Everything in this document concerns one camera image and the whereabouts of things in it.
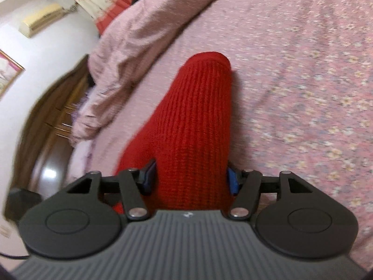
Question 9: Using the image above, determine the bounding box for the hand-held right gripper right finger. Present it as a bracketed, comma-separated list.
[227, 167, 314, 221]

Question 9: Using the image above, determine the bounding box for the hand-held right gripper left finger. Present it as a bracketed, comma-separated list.
[66, 159, 158, 221]

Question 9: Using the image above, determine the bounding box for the red knit cardigan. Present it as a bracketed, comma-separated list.
[112, 52, 234, 215]

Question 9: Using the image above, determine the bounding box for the lilac pillow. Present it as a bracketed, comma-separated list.
[70, 140, 97, 188]

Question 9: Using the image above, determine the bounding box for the dark wooden headboard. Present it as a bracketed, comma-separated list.
[26, 54, 94, 194]

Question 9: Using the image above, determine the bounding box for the purple ruffled pillow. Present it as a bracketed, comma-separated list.
[71, 92, 90, 126]

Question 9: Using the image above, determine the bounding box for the pink floral bed sheet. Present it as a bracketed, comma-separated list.
[68, 0, 373, 269]

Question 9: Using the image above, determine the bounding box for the pink floral quilt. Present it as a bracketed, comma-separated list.
[70, 0, 242, 148]

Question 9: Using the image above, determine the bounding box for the cream air conditioner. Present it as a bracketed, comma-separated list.
[19, 2, 69, 38]

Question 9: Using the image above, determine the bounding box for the black cable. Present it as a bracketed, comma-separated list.
[0, 252, 30, 261]

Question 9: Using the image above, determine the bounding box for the framed wall picture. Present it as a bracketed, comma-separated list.
[0, 49, 25, 98]

